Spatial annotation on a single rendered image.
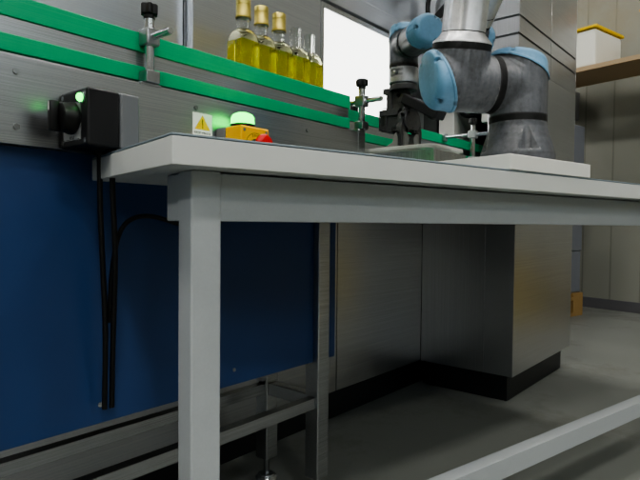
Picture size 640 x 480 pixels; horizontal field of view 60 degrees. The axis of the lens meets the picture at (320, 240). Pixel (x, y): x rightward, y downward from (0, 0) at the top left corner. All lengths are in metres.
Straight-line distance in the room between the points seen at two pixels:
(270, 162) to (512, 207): 0.58
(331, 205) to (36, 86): 0.45
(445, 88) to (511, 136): 0.17
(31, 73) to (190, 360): 0.46
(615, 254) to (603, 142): 0.88
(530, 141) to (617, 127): 3.71
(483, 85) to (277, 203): 0.56
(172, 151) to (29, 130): 0.30
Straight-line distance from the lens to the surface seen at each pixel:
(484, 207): 1.05
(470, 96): 1.15
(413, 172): 0.85
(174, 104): 1.01
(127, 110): 0.86
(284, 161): 0.70
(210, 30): 1.46
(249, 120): 1.03
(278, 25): 1.44
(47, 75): 0.90
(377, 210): 0.85
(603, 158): 4.89
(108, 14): 1.34
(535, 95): 1.21
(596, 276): 4.89
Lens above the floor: 0.65
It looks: 2 degrees down
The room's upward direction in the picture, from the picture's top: 1 degrees clockwise
